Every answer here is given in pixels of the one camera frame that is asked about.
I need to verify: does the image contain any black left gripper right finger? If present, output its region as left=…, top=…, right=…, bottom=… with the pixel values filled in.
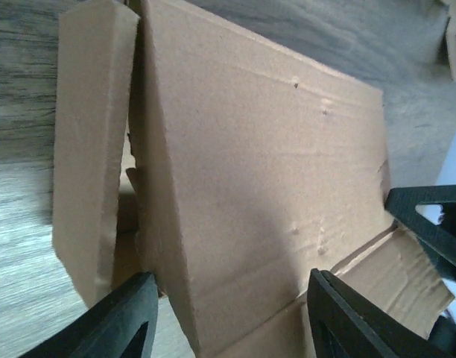
left=307, top=268, right=451, bottom=357

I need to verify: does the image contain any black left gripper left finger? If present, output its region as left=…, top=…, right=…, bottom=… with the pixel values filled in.
left=23, top=272, right=158, bottom=358

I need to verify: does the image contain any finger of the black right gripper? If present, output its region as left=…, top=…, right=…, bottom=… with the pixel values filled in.
left=385, top=185, right=456, bottom=282

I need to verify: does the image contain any brown cardboard box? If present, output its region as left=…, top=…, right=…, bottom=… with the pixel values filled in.
left=52, top=1, right=454, bottom=357

